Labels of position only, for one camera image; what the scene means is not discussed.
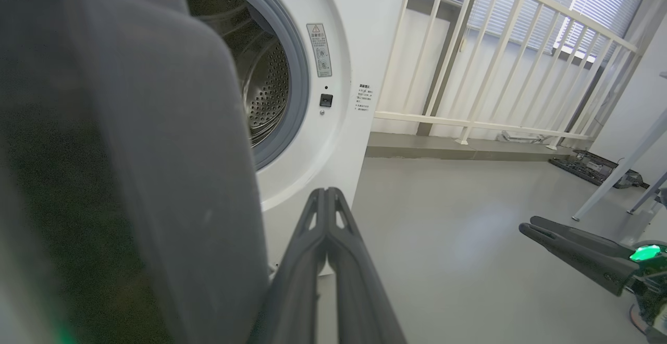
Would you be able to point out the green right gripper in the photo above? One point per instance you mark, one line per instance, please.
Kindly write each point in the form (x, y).
(654, 281)

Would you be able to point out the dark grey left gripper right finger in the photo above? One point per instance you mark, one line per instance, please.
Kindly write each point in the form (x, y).
(359, 302)

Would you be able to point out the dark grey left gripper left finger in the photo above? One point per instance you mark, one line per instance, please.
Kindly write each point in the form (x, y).
(294, 292)

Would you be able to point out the round black glass washer door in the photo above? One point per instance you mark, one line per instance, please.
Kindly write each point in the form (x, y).
(130, 177)

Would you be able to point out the dark tool case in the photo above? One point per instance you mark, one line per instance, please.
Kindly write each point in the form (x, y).
(589, 169)

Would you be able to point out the white front-load washing machine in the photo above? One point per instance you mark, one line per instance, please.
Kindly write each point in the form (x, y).
(344, 140)

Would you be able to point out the black door latch socket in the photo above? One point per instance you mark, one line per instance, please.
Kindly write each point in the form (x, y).
(326, 100)

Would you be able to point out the steel washing machine drum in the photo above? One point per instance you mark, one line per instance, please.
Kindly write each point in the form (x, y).
(266, 83)

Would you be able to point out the grey slanted table leg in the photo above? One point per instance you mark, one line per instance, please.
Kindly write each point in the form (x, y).
(646, 195)

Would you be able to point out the white slanted table leg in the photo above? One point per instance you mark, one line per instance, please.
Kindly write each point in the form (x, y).
(615, 174)

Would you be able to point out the white metal railing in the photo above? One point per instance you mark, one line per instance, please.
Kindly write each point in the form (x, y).
(469, 123)

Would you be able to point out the grey warning sticker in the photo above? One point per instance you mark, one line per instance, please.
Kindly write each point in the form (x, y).
(319, 50)

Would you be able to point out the white window blinds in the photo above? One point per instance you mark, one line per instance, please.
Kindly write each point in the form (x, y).
(609, 5)

